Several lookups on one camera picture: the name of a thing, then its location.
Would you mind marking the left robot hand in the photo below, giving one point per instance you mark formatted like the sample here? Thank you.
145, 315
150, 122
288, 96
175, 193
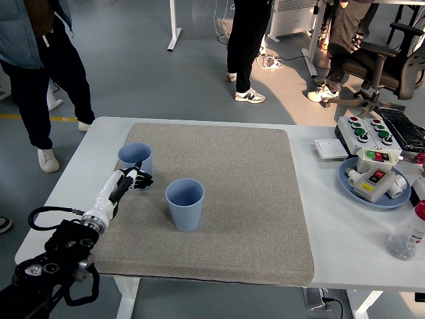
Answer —
106, 196

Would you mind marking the blue ribbed cup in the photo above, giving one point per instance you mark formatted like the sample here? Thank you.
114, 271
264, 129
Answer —
136, 154
186, 216

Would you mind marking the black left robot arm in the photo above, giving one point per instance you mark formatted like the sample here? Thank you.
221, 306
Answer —
69, 239

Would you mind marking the white push-button control box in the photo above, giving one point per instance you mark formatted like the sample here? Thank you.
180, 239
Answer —
345, 133
368, 124

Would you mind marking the white table leg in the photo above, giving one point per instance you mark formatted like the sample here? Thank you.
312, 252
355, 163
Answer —
126, 299
363, 305

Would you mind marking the person's grey shoe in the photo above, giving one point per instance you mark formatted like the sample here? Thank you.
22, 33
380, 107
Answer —
5, 225

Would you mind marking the grey-brown mat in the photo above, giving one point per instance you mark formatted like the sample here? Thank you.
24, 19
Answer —
216, 199

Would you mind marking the person in light-blue jacket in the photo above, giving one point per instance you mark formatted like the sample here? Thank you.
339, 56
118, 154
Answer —
33, 83

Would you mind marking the white desk leg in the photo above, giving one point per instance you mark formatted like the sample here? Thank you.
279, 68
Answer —
173, 20
313, 43

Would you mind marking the person in black trousers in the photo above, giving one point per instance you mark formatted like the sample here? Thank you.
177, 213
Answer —
245, 40

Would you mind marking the white pipe fitting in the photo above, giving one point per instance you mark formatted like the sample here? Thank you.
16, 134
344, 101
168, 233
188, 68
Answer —
352, 177
398, 186

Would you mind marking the blue plate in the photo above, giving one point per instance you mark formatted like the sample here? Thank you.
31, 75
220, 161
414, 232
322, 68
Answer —
380, 205

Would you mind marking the person in brown trousers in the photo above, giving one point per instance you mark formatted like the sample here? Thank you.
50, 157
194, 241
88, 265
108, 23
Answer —
342, 40

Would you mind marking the clear bottle with red cap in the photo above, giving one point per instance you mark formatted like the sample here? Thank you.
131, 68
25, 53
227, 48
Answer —
406, 236

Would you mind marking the black wrapped keyboard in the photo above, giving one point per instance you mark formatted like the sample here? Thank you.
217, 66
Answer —
401, 128

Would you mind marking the black office chair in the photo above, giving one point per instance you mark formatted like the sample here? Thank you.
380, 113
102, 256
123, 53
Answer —
391, 76

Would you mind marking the small red object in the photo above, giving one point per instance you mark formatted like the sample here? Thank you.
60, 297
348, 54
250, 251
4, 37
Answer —
421, 159

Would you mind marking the white flat wall switch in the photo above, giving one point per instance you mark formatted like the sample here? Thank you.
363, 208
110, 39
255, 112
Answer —
330, 149

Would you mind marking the switch box with green label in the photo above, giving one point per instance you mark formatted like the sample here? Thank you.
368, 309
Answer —
365, 163

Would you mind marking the switch box with red button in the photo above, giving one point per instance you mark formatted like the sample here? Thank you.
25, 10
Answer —
372, 186

